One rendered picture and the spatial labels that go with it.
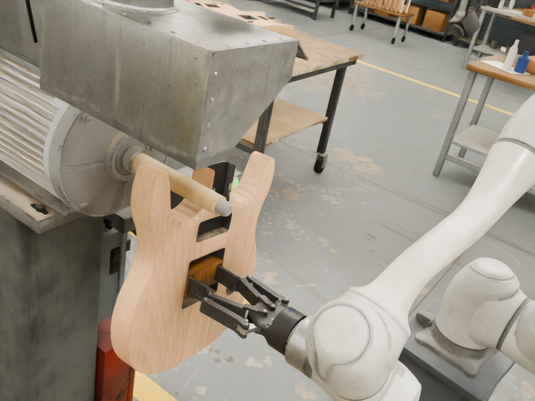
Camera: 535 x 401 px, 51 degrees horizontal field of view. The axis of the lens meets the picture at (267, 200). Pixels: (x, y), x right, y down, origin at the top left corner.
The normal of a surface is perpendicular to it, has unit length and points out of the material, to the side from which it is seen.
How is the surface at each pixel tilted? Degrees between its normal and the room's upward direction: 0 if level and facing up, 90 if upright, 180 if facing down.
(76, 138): 78
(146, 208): 91
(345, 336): 48
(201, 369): 0
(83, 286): 90
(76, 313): 90
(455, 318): 91
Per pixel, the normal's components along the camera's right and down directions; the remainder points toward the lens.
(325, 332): -0.25, -0.38
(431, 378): -0.68, 0.23
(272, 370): 0.18, -0.87
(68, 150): 0.45, 0.40
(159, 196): 0.80, 0.36
